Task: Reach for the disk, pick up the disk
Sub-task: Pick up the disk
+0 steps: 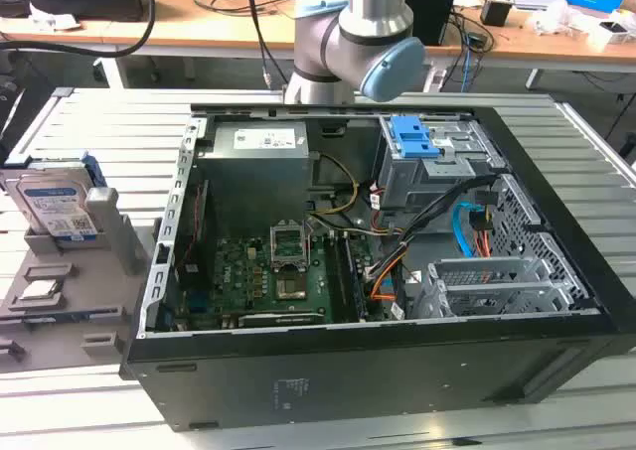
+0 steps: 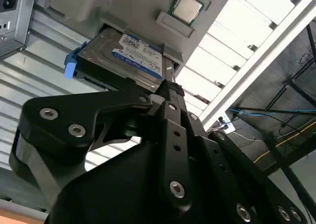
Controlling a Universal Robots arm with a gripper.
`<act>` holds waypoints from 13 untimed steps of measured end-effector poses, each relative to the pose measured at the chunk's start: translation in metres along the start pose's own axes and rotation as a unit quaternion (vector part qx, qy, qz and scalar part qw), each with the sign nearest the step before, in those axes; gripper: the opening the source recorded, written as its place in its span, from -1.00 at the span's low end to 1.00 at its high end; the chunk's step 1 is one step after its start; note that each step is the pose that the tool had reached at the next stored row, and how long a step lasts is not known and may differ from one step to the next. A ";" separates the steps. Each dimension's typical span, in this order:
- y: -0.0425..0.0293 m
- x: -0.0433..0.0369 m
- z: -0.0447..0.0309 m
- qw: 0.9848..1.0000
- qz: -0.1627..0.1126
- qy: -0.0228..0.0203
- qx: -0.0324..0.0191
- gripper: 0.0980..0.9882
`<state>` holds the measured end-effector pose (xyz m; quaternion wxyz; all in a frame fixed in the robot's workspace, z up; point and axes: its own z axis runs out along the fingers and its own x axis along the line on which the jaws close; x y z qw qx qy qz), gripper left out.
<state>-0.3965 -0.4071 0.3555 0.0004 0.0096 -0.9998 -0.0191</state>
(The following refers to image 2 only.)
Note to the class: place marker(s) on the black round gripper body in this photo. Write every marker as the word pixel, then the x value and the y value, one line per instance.
pixel 118 189

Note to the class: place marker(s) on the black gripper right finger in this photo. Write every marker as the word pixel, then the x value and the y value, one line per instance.
pixel 237 164

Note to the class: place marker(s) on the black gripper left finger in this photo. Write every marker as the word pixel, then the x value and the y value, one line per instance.
pixel 61 125

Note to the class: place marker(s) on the hard disk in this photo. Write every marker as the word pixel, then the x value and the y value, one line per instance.
pixel 138 53

